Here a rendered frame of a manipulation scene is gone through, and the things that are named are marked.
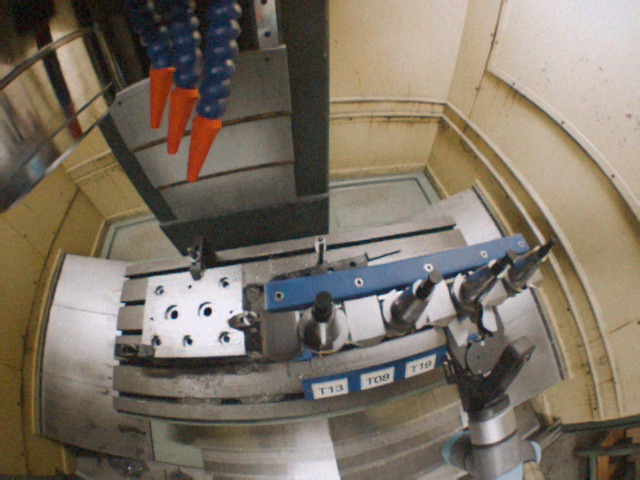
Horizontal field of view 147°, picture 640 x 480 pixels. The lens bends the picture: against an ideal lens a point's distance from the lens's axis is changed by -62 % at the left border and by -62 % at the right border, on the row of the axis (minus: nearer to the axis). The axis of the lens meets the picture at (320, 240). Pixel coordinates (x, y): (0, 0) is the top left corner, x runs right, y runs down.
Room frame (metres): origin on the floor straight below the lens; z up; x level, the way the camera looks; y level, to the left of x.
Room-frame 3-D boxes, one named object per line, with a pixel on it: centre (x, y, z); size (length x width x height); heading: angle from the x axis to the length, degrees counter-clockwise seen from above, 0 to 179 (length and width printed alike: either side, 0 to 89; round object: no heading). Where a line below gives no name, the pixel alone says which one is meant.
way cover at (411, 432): (-0.23, -0.02, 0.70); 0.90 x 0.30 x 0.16; 99
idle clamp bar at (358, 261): (0.29, 0.00, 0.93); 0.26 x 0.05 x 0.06; 104
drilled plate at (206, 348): (0.17, 0.33, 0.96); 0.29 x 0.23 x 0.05; 99
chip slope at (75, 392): (0.03, 0.89, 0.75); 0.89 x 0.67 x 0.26; 9
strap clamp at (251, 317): (0.15, 0.15, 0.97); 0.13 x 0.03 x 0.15; 99
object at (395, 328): (0.10, -0.11, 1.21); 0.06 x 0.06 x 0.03
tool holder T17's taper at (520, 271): (0.13, -0.33, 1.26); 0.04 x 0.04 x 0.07
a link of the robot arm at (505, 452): (-0.17, -0.26, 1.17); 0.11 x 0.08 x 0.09; 9
